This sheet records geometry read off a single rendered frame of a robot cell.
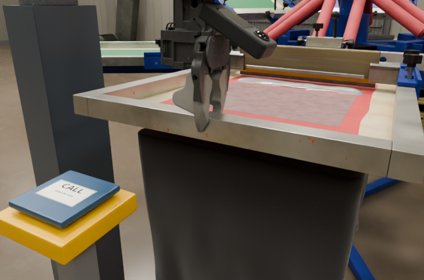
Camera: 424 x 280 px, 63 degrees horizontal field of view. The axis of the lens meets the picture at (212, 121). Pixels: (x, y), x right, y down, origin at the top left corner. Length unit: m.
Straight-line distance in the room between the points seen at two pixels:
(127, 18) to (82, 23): 6.11
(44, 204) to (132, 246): 1.49
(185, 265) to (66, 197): 0.44
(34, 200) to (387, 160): 0.45
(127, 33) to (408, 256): 6.18
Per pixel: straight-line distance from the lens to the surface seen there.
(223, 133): 0.52
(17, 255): 2.10
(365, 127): 0.67
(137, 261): 1.87
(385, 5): 1.69
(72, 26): 1.05
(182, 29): 0.53
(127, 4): 7.12
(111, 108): 0.64
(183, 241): 0.81
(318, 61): 1.06
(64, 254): 0.45
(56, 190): 0.52
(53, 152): 1.10
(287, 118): 0.67
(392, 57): 1.27
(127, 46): 2.06
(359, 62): 1.04
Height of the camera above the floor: 1.21
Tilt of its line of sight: 19 degrees down
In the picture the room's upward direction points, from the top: straight up
